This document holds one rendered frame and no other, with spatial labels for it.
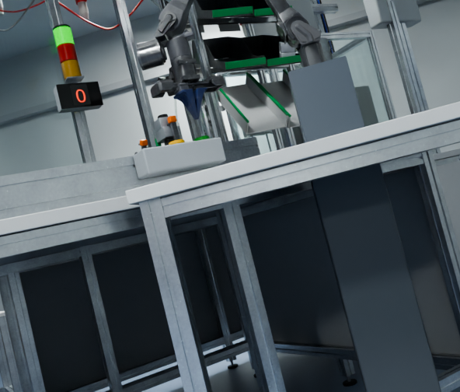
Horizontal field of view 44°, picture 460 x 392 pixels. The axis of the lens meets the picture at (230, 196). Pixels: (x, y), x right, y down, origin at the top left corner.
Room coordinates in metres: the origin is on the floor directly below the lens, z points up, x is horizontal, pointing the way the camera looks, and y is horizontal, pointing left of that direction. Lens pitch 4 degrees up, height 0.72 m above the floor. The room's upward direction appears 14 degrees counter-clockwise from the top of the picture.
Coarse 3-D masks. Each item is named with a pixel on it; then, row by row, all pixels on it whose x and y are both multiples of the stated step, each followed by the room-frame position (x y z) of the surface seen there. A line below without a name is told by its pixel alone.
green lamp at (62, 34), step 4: (56, 28) 1.59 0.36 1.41; (60, 28) 1.59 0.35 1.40; (64, 28) 1.59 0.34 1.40; (68, 28) 1.60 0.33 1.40; (56, 32) 1.59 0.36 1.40; (60, 32) 1.59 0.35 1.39; (64, 32) 1.59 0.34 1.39; (68, 32) 1.60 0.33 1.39; (56, 36) 1.59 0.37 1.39; (60, 36) 1.59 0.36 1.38; (64, 36) 1.59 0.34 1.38; (68, 36) 1.59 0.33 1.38; (56, 40) 1.60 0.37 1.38; (60, 40) 1.59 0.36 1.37; (64, 40) 1.59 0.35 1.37; (68, 40) 1.59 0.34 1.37; (72, 40) 1.60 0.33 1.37; (56, 44) 1.60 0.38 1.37
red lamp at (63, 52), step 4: (60, 44) 1.59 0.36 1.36; (64, 44) 1.59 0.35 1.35; (68, 44) 1.59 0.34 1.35; (72, 44) 1.60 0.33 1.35; (60, 48) 1.59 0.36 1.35; (64, 48) 1.59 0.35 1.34; (68, 48) 1.59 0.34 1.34; (72, 48) 1.60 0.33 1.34; (60, 52) 1.59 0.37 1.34; (64, 52) 1.59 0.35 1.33; (68, 52) 1.59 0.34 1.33; (72, 52) 1.59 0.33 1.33; (60, 56) 1.59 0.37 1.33; (64, 56) 1.59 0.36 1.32; (68, 56) 1.59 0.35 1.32; (72, 56) 1.59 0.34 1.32; (76, 56) 1.61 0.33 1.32; (60, 60) 1.60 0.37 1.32; (64, 60) 1.59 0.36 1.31
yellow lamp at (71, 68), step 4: (68, 60) 1.59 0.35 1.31; (72, 60) 1.59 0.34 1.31; (76, 60) 1.60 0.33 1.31; (64, 64) 1.59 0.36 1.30; (68, 64) 1.59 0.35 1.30; (72, 64) 1.59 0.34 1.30; (76, 64) 1.60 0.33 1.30; (64, 68) 1.59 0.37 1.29; (68, 68) 1.59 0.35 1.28; (72, 68) 1.59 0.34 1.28; (76, 68) 1.59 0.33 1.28; (64, 72) 1.59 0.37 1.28; (68, 72) 1.59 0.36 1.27; (72, 72) 1.59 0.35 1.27; (76, 72) 1.59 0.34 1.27; (80, 72) 1.61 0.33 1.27; (64, 76) 1.59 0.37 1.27; (68, 76) 1.59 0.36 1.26; (72, 76) 1.59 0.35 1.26
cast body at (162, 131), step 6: (162, 114) 1.59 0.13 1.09; (156, 120) 1.59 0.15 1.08; (162, 120) 1.58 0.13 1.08; (156, 126) 1.60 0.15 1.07; (162, 126) 1.58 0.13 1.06; (168, 126) 1.58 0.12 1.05; (156, 132) 1.61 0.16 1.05; (162, 132) 1.58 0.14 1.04; (168, 132) 1.57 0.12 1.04; (156, 138) 1.62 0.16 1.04; (162, 138) 1.59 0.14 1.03
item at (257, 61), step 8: (192, 40) 1.85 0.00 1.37; (208, 40) 1.88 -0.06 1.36; (216, 40) 1.89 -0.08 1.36; (224, 40) 1.90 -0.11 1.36; (232, 40) 1.86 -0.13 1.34; (240, 40) 1.81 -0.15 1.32; (192, 48) 1.87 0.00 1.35; (208, 48) 1.74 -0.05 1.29; (216, 48) 1.90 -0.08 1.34; (224, 48) 1.91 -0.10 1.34; (232, 48) 1.88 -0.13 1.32; (240, 48) 1.82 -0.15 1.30; (248, 48) 1.78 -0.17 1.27; (208, 56) 1.75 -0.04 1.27; (216, 56) 1.91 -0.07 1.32; (224, 56) 1.92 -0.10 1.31; (232, 56) 1.89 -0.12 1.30; (240, 56) 1.84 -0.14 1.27; (248, 56) 1.78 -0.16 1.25; (256, 56) 1.73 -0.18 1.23; (216, 64) 1.71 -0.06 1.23; (224, 64) 1.65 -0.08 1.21; (232, 64) 1.65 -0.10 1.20; (240, 64) 1.66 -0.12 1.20; (248, 64) 1.67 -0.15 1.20; (256, 64) 1.68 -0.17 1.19; (264, 64) 1.69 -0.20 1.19
